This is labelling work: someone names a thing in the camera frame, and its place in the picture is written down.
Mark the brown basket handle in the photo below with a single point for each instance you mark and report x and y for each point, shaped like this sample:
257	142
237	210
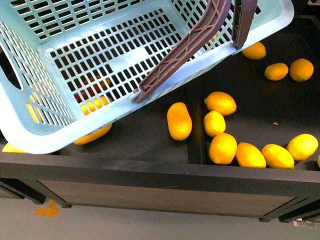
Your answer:
243	15
208	25

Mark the orange floor tape marker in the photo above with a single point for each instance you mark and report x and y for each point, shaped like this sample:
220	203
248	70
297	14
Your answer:
50	211

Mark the yellow lemon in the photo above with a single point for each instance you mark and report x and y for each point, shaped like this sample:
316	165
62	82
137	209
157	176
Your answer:
214	123
301	70
277	157
276	72
256	51
247	155
220	102
222	149
302	146

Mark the light blue plastic basket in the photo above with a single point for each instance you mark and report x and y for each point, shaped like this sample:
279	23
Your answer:
74	66

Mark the black fruit display tray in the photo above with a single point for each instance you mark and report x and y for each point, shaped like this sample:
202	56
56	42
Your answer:
167	144

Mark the yellow mango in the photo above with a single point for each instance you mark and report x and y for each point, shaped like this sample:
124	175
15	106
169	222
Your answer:
9	148
179	121
93	136

